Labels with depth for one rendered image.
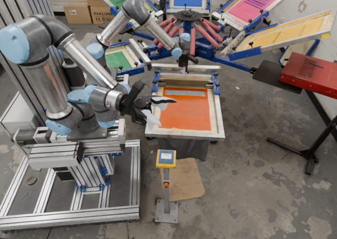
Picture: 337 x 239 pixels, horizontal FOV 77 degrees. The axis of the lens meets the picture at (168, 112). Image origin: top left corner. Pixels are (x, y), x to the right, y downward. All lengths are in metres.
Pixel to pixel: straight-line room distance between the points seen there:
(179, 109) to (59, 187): 1.41
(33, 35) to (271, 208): 2.40
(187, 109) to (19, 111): 1.20
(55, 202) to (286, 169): 2.46
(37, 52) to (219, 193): 2.10
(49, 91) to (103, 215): 1.42
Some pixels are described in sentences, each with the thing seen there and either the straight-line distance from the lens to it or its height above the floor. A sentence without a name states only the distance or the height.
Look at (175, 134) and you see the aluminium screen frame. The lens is 1.57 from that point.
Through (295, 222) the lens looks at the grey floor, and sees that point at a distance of 2.62.
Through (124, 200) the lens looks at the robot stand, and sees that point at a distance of 2.20.
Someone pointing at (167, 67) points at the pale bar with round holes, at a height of 1.03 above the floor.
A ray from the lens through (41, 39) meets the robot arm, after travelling 0.93.
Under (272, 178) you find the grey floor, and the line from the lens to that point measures 2.75.
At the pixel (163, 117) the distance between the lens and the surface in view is 1.73.
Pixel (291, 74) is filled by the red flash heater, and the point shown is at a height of 1.10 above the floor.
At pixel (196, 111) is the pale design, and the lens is 1.79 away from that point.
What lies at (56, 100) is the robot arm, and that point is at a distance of 1.06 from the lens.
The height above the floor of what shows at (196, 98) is 0.96.
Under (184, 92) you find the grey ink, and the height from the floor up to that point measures 0.96.
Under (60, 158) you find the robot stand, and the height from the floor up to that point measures 1.17.
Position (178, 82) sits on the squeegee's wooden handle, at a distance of 1.97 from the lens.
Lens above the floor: 2.20
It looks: 45 degrees down
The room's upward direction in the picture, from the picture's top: straight up
